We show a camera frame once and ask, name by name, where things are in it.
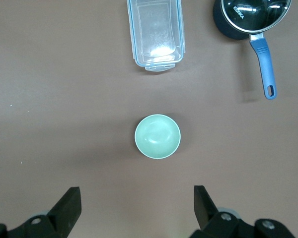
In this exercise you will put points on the green bowl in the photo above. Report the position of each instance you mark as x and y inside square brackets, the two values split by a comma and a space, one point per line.
[157, 136]

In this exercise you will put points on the clear plastic lidded container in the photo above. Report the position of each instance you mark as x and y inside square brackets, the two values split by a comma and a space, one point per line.
[156, 34]

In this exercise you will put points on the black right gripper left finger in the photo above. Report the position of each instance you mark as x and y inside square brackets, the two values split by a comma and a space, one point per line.
[64, 210]

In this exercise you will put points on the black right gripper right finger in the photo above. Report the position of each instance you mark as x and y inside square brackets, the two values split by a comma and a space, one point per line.
[211, 213]

